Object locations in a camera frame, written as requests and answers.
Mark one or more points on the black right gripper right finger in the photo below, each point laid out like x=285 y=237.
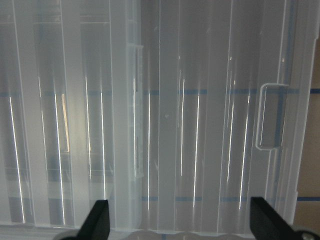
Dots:
x=266 y=224

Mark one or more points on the clear plastic box lid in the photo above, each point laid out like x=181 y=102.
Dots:
x=225 y=95

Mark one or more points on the clear plastic storage box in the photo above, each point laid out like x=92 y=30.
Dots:
x=70 y=111

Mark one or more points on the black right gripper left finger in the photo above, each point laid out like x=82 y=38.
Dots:
x=96 y=225

